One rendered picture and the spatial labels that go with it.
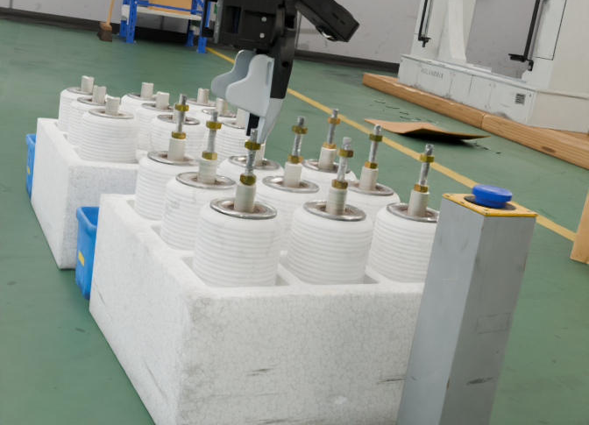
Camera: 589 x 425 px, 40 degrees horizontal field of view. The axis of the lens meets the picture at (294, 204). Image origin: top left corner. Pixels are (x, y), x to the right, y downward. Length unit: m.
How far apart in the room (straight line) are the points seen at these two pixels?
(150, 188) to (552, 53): 3.27
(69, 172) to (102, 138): 0.08
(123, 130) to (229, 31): 0.57
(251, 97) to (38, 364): 0.45
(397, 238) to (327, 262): 0.11
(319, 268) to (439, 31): 4.54
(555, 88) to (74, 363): 3.40
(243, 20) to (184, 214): 0.26
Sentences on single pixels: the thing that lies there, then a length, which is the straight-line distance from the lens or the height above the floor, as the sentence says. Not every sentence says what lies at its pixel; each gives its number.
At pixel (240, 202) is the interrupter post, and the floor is 0.26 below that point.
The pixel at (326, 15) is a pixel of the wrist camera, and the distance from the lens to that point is 0.87.
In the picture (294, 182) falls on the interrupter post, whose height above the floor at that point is 0.26.
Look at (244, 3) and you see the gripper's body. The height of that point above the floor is 0.47.
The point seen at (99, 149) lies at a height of 0.20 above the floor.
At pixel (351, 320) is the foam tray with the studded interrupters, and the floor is 0.15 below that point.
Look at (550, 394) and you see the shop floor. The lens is 1.25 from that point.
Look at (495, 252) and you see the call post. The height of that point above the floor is 0.27.
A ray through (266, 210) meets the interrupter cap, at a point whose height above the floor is 0.25.
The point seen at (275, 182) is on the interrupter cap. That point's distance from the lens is 1.05.
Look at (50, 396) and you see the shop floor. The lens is 1.00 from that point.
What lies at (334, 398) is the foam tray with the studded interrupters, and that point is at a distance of 0.98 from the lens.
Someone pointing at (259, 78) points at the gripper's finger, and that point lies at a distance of 0.84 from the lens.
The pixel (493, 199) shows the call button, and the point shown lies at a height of 0.32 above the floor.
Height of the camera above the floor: 0.48
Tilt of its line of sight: 14 degrees down
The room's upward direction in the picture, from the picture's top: 9 degrees clockwise
